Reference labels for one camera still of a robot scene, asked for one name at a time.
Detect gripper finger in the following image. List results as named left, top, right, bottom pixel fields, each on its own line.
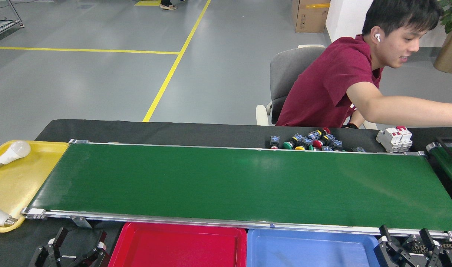
left=373, top=224, right=421, bottom=267
left=29, top=227, right=69, bottom=267
left=420, top=228, right=451, bottom=267
left=68, top=231, right=111, bottom=267

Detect yellow plastic tray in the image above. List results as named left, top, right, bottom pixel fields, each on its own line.
left=0, top=140, right=69, bottom=233

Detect red plastic tray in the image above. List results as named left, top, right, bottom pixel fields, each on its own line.
left=108, top=222, right=247, bottom=267

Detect blue plastic tray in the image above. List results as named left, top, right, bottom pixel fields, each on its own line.
left=247, top=228, right=382, bottom=267

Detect green feeder conveyor belt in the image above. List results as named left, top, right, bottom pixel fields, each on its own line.
left=426, top=138, right=452, bottom=195

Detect long green conveyor belt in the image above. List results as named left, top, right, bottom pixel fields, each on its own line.
left=20, top=139, right=452, bottom=238

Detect black table cloth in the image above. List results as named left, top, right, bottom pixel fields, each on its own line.
left=0, top=119, right=452, bottom=267
left=408, top=127, right=452, bottom=149

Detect person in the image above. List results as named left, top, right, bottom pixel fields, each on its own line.
left=276, top=0, right=452, bottom=129

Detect potted green plant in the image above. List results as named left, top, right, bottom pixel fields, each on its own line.
left=433, top=0, right=452, bottom=73

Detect grey office chair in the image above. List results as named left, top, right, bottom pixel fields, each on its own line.
left=256, top=45, right=378, bottom=130

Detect metal shelf rack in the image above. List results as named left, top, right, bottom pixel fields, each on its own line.
left=0, top=0, right=25, bottom=40

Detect brown cardboard box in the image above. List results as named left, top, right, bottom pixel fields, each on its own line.
left=292, top=0, right=331, bottom=33

